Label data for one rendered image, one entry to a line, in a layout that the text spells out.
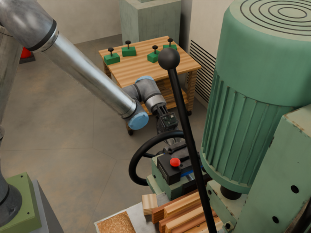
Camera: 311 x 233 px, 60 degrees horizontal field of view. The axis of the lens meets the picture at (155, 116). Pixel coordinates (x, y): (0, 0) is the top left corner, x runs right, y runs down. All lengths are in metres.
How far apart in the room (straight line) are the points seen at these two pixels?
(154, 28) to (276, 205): 2.48
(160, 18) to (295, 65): 2.49
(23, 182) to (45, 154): 0.98
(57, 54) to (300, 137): 0.69
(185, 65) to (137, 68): 0.38
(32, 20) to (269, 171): 0.67
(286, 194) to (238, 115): 0.13
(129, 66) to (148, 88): 0.91
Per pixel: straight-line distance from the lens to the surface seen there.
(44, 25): 0.83
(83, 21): 3.63
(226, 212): 0.69
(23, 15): 0.83
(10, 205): 1.22
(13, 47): 0.99
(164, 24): 2.85
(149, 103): 1.20
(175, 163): 0.78
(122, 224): 0.79
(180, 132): 0.99
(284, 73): 0.36
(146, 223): 0.83
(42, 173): 2.18
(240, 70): 0.38
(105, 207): 1.90
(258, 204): 0.49
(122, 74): 2.03
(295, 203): 0.42
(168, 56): 0.41
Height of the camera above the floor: 1.65
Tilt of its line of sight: 43 degrees down
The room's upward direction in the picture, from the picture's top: straight up
